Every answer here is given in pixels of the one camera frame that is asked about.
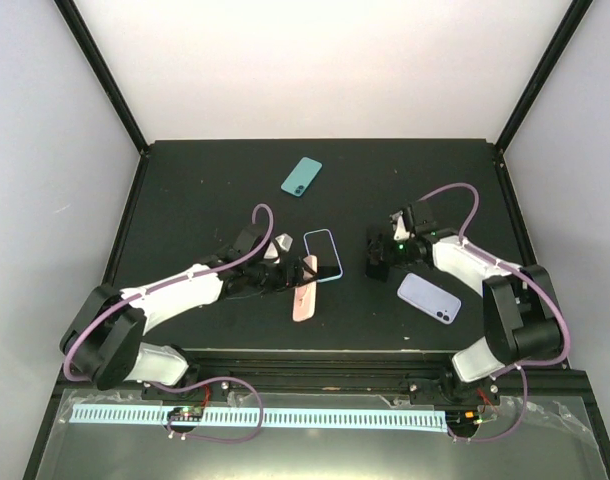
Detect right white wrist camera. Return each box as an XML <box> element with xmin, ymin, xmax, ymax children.
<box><xmin>390</xmin><ymin>211</ymin><xmax>411</xmax><ymax>242</ymax></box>

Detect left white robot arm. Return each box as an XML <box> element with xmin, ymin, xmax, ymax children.
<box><xmin>60</xmin><ymin>225</ymin><xmax>319</xmax><ymax>399</ymax></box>

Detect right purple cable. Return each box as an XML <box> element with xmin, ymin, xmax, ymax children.
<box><xmin>419</xmin><ymin>183</ymin><xmax>571</xmax><ymax>444</ymax></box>

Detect controller board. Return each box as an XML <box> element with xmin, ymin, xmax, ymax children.
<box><xmin>167</xmin><ymin>406</ymin><xmax>204</xmax><ymax>423</ymax></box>
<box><xmin>445</xmin><ymin>411</ymin><xmax>498</xmax><ymax>426</ymax></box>

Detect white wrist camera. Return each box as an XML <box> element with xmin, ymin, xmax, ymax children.
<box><xmin>264</xmin><ymin>233</ymin><xmax>293</xmax><ymax>263</ymax></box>
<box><xmin>390</xmin><ymin>211</ymin><xmax>411</xmax><ymax>242</ymax></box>

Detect white slotted cable duct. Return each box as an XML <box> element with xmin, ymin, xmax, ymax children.
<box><xmin>69</xmin><ymin>404</ymin><xmax>448</xmax><ymax>433</ymax></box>

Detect right black frame post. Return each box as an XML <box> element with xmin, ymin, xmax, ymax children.
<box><xmin>495</xmin><ymin>0</ymin><xmax>593</xmax><ymax>153</ymax></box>

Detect pink phone case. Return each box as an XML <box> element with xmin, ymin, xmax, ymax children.
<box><xmin>292</xmin><ymin>278</ymin><xmax>317</xmax><ymax>323</ymax></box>

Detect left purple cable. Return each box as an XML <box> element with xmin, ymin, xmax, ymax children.
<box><xmin>64</xmin><ymin>203</ymin><xmax>276</xmax><ymax>444</ymax></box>

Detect lavender phone case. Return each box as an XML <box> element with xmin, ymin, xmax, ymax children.
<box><xmin>397</xmin><ymin>273</ymin><xmax>462</xmax><ymax>325</ymax></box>

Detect black frame post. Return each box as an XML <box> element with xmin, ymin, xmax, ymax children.
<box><xmin>54</xmin><ymin>0</ymin><xmax>149</xmax><ymax>155</ymax></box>
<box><xmin>495</xmin><ymin>0</ymin><xmax>593</xmax><ymax>153</ymax></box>

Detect right controller board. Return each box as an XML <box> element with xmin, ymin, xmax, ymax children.
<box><xmin>445</xmin><ymin>411</ymin><xmax>498</xmax><ymax>426</ymax></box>

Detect light blue phone case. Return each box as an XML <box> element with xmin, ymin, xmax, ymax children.
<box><xmin>303</xmin><ymin>228</ymin><xmax>344</xmax><ymax>284</ymax></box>

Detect pink-edged phone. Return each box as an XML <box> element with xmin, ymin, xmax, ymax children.
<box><xmin>305</xmin><ymin>230</ymin><xmax>342</xmax><ymax>281</ymax></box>

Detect purple cable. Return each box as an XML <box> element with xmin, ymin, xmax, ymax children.
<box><xmin>64</xmin><ymin>203</ymin><xmax>276</xmax><ymax>444</ymax></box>
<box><xmin>419</xmin><ymin>183</ymin><xmax>571</xmax><ymax>444</ymax></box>

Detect left black frame post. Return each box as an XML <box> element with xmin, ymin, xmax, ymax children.
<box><xmin>54</xmin><ymin>0</ymin><xmax>149</xmax><ymax>155</ymax></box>

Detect teal phone case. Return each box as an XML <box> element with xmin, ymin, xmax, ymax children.
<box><xmin>281</xmin><ymin>157</ymin><xmax>323</xmax><ymax>198</ymax></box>

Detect left controller board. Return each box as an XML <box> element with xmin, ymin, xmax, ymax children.
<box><xmin>167</xmin><ymin>406</ymin><xmax>204</xmax><ymax>423</ymax></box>

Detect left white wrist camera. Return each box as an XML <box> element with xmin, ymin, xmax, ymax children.
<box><xmin>264</xmin><ymin>233</ymin><xmax>293</xmax><ymax>263</ymax></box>

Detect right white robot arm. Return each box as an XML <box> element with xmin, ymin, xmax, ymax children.
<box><xmin>365</xmin><ymin>201</ymin><xmax>566</xmax><ymax>404</ymax></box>

